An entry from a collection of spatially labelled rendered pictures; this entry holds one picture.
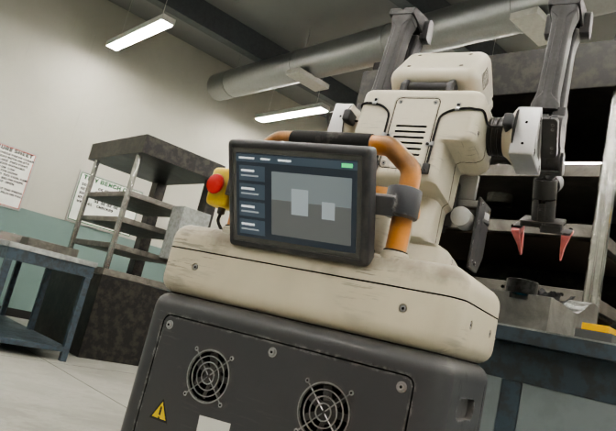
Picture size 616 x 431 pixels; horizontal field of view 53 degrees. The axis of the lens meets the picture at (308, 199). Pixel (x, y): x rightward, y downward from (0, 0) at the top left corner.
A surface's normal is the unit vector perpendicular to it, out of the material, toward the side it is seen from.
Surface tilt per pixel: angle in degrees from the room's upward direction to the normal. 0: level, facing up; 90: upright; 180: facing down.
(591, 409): 90
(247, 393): 90
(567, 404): 90
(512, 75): 90
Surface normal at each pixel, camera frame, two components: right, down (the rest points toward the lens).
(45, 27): 0.65, 0.00
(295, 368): -0.47, -0.29
